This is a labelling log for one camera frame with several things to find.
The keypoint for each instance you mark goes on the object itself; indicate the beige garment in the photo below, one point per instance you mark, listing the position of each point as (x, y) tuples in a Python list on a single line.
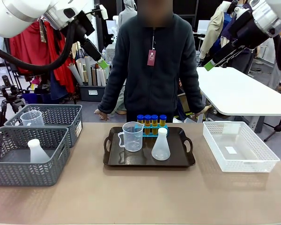
[(76, 50)]

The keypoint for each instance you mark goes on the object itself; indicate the long red dress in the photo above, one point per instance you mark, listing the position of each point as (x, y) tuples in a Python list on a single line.
[(61, 75)]

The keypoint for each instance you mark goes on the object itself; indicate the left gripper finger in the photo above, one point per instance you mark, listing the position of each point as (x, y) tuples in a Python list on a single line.
[(91, 51), (96, 50)]

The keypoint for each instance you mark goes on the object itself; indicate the person in dark fleece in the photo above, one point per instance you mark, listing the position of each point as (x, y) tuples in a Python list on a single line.
[(152, 89)]

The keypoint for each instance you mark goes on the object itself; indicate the clear plastic measuring beaker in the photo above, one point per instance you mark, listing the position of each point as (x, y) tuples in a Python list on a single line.
[(132, 140), (31, 119)]

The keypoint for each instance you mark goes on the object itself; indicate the person's left hand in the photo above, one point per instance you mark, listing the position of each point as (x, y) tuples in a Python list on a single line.
[(200, 113)]

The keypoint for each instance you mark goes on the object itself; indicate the black light stand tripod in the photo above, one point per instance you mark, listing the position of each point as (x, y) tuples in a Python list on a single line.
[(277, 129)]

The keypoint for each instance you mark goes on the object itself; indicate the person's right hand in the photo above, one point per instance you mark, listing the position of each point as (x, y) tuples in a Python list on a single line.
[(102, 113)]

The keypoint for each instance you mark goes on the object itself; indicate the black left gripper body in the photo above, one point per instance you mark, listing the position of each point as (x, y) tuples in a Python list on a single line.
[(84, 25)]

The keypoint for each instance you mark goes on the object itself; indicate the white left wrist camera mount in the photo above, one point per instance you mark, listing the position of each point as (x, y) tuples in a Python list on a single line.
[(104, 11)]

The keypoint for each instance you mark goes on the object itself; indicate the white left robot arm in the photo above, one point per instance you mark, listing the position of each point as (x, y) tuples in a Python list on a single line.
[(18, 11)]

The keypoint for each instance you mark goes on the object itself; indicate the pale grey paper roll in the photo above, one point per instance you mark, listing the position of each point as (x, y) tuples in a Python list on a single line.
[(75, 72)]

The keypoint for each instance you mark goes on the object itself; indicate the mannequin in grey hoodie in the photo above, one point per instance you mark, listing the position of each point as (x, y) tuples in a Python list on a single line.
[(127, 14)]

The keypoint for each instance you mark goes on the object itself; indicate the maroon hanging tag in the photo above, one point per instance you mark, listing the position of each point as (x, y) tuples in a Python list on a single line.
[(151, 58)]

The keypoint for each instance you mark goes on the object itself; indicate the white paper roll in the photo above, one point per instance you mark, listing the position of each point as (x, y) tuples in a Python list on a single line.
[(103, 78), (98, 78)]

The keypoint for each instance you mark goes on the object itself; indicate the beige paper roll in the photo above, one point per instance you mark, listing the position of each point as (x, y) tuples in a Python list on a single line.
[(80, 66)]

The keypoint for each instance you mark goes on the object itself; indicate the bystander in grey trousers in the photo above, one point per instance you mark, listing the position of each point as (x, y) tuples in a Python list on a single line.
[(278, 77)]

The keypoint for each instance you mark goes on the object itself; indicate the white monitor back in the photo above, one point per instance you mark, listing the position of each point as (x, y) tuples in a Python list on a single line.
[(203, 27)]

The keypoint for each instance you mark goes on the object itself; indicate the white plastic mesh basket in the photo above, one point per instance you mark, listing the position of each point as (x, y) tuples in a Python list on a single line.
[(243, 164)]

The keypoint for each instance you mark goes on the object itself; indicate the grey storage bin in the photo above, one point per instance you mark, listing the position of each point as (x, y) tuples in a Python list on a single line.
[(93, 92)]

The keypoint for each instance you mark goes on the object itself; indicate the translucent plastic conical flask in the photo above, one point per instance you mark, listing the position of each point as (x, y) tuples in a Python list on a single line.
[(160, 150), (38, 153)]

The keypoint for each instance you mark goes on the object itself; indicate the dark brown plastic tray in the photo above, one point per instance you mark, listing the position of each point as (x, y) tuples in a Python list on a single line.
[(178, 154)]

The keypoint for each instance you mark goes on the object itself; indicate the tall pale paper roll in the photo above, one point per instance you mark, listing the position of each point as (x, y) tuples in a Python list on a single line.
[(88, 70)]

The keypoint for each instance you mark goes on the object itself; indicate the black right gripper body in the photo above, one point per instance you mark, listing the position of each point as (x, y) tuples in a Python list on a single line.
[(246, 32)]

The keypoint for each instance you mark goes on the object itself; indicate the black camera tripod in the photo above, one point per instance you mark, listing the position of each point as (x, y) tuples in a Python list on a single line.
[(8, 93)]

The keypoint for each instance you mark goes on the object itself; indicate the grey basket with label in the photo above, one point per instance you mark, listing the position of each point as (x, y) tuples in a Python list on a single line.
[(61, 114)]

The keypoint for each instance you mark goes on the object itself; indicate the white bare mannequin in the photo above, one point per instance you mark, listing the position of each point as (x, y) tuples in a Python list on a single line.
[(116, 23)]

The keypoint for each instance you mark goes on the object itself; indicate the pale blue garment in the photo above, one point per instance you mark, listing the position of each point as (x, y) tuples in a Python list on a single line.
[(0, 45)]

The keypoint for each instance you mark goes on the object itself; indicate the grey plastic woven basket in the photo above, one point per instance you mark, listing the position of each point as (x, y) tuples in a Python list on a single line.
[(25, 174)]

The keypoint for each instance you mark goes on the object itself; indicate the white table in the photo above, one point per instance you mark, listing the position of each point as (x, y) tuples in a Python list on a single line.
[(236, 91)]

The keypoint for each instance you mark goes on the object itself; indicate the person's right forearm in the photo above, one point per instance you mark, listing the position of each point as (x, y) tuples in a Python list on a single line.
[(110, 98)]

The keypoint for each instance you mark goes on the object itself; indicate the mannequin in beige coat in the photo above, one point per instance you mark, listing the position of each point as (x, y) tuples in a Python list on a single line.
[(213, 30)]

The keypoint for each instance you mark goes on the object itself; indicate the patterned brown scarf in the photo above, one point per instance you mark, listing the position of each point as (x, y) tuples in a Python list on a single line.
[(43, 32)]

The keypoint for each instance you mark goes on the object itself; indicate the black scarf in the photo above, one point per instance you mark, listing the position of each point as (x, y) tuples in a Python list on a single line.
[(58, 42)]

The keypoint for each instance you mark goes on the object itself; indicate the red hooded coat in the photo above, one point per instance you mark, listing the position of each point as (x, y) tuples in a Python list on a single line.
[(28, 49)]

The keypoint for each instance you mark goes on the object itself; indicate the blue test tube rack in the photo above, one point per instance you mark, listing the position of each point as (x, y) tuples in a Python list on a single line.
[(147, 135)]

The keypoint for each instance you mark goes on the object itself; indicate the blue-capped yellow liquid tube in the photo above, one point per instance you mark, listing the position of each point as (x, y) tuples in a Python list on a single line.
[(140, 117), (154, 122), (163, 120), (147, 122)]

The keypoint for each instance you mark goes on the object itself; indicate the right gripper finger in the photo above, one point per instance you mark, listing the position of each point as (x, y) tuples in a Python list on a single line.
[(222, 52), (238, 48)]

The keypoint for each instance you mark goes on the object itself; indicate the person's left forearm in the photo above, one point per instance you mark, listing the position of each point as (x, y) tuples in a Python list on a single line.
[(193, 98)]

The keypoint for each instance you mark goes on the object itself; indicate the white mesh patterned fabric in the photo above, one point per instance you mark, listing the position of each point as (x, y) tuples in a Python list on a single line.
[(110, 54)]

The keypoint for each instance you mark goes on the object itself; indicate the brown cardboard box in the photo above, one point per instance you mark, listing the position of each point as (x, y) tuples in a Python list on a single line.
[(183, 102)]

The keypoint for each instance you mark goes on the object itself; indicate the brown paper roll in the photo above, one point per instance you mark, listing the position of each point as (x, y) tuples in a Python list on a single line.
[(94, 77)]

